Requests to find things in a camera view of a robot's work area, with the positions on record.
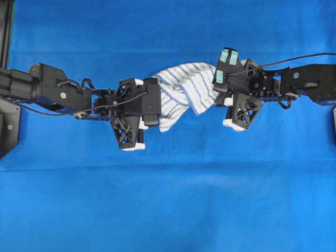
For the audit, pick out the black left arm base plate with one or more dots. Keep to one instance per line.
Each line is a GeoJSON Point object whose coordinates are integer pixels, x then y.
{"type": "Point", "coordinates": [10, 124]}

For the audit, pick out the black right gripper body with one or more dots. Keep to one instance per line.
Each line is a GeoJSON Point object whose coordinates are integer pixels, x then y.
{"type": "Point", "coordinates": [253, 81]}

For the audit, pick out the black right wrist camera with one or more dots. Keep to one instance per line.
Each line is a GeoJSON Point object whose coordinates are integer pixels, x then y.
{"type": "Point", "coordinates": [228, 63]}

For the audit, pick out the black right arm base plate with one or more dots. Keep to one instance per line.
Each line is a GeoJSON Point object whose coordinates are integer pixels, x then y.
{"type": "Point", "coordinates": [334, 122]}

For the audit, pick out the blue table cloth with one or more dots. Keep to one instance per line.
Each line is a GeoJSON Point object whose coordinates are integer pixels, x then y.
{"type": "Point", "coordinates": [200, 186]}

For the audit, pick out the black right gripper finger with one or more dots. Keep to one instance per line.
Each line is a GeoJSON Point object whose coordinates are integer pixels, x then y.
{"type": "Point", "coordinates": [242, 110]}

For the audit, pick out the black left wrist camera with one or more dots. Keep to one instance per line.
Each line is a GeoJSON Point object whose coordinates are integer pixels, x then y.
{"type": "Point", "coordinates": [143, 98]}

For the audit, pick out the black frame post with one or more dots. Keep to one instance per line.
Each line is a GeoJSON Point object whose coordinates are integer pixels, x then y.
{"type": "Point", "coordinates": [7, 14]}

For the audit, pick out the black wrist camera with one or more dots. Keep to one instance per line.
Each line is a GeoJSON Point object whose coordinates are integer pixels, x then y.
{"type": "Point", "coordinates": [228, 63]}
{"type": "Point", "coordinates": [143, 98]}

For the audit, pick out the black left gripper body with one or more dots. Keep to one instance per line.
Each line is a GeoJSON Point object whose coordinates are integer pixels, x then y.
{"type": "Point", "coordinates": [125, 101]}

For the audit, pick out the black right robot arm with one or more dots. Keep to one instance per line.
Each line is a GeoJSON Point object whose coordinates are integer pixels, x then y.
{"type": "Point", "coordinates": [316, 81]}

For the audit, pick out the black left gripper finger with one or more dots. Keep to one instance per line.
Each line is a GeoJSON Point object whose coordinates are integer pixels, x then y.
{"type": "Point", "coordinates": [129, 132]}

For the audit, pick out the white blue-striped towel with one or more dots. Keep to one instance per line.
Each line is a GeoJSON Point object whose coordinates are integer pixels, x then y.
{"type": "Point", "coordinates": [185, 86]}

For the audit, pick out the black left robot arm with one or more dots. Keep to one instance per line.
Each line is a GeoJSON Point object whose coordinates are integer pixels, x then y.
{"type": "Point", "coordinates": [49, 88]}

